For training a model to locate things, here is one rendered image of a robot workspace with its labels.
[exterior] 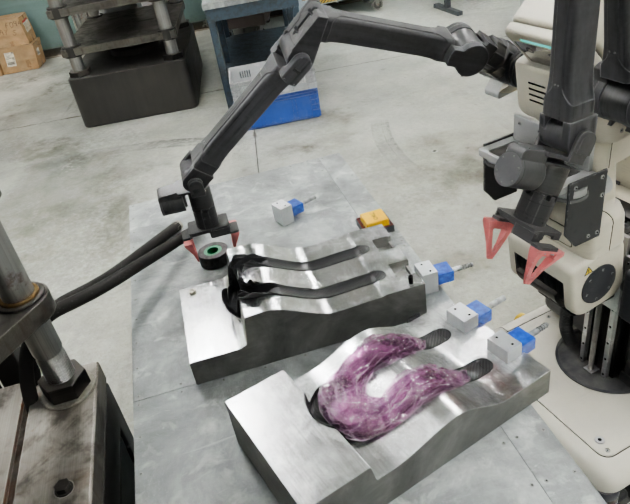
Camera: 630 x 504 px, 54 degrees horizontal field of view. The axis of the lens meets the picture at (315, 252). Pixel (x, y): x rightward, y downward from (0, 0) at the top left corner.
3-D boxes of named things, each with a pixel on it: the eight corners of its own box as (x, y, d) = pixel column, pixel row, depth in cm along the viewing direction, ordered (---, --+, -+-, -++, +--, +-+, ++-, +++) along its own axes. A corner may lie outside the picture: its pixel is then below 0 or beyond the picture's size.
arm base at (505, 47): (534, 50, 138) (498, 41, 148) (512, 36, 134) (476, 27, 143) (515, 87, 141) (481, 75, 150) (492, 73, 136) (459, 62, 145)
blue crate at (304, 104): (315, 98, 480) (311, 70, 468) (322, 117, 445) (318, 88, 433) (238, 112, 478) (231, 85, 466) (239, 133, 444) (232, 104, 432)
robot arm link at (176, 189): (201, 180, 141) (196, 155, 147) (151, 191, 140) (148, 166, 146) (212, 215, 151) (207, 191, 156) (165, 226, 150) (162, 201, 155)
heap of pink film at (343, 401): (414, 332, 120) (412, 301, 115) (481, 385, 106) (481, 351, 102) (301, 398, 110) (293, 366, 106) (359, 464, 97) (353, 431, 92)
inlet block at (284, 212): (311, 202, 180) (308, 185, 177) (321, 207, 177) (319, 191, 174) (274, 220, 175) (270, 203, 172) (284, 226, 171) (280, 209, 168)
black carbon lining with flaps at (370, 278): (366, 249, 144) (362, 215, 138) (391, 288, 130) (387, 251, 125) (220, 290, 139) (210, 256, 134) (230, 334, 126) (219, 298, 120)
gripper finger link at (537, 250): (521, 290, 103) (544, 239, 100) (493, 269, 109) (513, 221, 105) (548, 291, 107) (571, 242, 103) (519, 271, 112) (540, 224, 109)
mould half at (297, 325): (384, 254, 153) (379, 207, 146) (427, 316, 132) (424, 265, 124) (186, 309, 146) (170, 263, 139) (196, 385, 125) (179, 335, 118)
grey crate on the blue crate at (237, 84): (311, 72, 468) (308, 52, 460) (318, 89, 434) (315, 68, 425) (232, 86, 467) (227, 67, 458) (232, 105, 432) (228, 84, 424)
